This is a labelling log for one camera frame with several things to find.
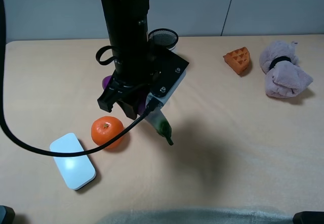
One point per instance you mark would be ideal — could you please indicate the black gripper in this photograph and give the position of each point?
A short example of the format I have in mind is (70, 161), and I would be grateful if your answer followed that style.
(127, 82)

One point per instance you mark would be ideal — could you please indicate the purple toy eggplant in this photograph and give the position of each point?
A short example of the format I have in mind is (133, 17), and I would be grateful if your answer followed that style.
(155, 118)

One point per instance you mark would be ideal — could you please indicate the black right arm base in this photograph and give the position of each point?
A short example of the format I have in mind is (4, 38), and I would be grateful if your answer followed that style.
(309, 217)

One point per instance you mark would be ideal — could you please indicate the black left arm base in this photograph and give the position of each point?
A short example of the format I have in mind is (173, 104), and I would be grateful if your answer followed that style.
(7, 215)

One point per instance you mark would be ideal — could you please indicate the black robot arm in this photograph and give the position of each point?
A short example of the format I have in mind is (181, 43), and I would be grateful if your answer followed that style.
(126, 22)

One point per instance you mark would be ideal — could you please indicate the orange toy tangerine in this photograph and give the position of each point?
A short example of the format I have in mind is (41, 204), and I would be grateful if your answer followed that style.
(105, 128)

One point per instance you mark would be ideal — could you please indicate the black mesh pen cup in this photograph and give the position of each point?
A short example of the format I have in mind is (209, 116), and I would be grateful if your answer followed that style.
(164, 37)

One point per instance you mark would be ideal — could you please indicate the white rectangular box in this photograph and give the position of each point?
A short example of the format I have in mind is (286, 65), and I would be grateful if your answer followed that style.
(76, 171)

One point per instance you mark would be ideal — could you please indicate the orange toy waffle slice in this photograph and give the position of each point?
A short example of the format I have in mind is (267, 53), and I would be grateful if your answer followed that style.
(238, 60)

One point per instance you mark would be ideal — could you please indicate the pink rolled towel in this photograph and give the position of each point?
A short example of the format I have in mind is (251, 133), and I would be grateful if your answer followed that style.
(284, 78)

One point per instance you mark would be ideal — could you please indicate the wrist camera on black plate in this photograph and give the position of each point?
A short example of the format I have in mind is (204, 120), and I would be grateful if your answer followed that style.
(169, 71)

